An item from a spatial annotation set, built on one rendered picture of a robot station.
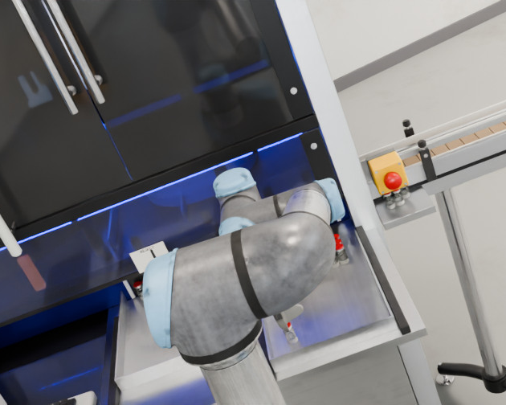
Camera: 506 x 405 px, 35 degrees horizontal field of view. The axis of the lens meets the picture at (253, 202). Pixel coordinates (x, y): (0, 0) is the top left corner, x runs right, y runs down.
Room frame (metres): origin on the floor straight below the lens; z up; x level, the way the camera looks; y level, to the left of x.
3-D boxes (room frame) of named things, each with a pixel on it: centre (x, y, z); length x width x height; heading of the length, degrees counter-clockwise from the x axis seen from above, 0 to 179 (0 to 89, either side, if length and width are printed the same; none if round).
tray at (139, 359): (1.55, 0.28, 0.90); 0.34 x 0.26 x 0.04; 175
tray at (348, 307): (1.41, -0.05, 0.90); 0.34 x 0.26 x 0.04; 175
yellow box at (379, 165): (1.62, -0.32, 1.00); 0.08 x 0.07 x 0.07; 175
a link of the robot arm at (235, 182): (1.31, 0.02, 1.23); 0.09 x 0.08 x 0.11; 170
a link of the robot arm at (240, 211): (1.21, 0.02, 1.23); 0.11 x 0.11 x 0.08; 80
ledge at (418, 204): (1.66, -0.34, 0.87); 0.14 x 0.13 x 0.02; 175
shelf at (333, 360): (1.46, 0.11, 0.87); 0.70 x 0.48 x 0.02; 85
